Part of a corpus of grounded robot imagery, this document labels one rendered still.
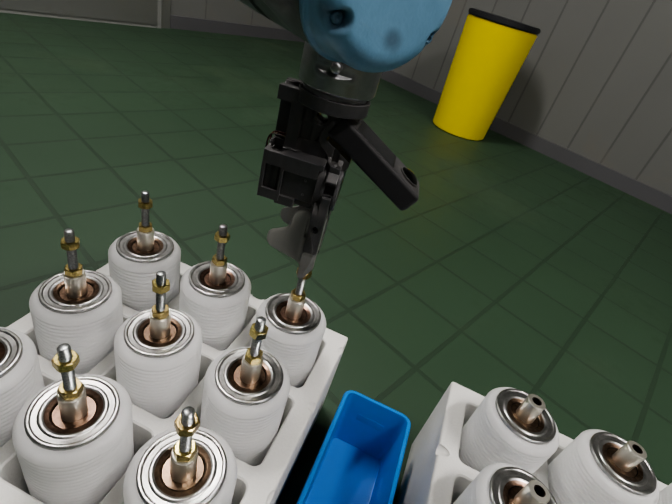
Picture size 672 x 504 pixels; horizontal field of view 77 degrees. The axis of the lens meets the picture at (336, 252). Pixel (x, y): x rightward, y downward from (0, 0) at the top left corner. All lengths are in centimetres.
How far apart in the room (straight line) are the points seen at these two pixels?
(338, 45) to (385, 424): 60
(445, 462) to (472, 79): 219
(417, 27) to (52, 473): 44
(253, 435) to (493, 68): 228
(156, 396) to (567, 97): 273
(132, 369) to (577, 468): 53
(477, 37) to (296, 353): 219
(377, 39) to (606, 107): 271
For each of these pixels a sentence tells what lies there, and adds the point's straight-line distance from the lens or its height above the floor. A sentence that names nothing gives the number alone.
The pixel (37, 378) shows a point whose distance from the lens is 56.
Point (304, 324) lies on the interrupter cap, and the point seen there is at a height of 25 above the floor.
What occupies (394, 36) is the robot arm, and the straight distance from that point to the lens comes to 22.
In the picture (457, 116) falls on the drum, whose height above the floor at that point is 11.
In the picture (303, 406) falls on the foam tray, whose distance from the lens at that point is 57.
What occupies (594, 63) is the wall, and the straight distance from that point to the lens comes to 292.
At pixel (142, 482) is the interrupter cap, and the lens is 44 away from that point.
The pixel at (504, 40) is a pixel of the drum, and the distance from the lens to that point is 252.
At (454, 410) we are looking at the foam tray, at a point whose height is 18.
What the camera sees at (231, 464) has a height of 25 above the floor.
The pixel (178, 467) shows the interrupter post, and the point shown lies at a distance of 41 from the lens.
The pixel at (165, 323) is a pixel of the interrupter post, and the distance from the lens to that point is 51.
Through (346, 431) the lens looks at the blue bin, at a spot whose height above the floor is 3.
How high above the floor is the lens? 64
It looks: 34 degrees down
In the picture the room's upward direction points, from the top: 17 degrees clockwise
